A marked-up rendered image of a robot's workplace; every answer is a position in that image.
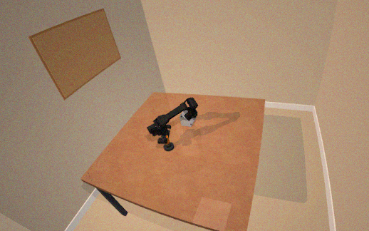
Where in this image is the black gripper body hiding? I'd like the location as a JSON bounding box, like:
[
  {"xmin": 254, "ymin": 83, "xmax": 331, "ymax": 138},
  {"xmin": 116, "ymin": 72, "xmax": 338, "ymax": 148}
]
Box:
[{"xmin": 157, "ymin": 125, "xmax": 171, "ymax": 144}]

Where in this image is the black round pedestal with short shaft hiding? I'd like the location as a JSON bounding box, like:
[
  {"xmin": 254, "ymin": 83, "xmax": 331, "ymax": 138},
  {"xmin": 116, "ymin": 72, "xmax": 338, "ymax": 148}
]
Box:
[{"xmin": 163, "ymin": 143, "xmax": 174, "ymax": 151}]

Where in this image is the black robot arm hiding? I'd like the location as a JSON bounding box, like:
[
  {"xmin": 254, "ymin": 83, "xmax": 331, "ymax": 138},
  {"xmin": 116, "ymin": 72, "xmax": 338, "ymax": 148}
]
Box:
[{"xmin": 147, "ymin": 98, "xmax": 198, "ymax": 136}]

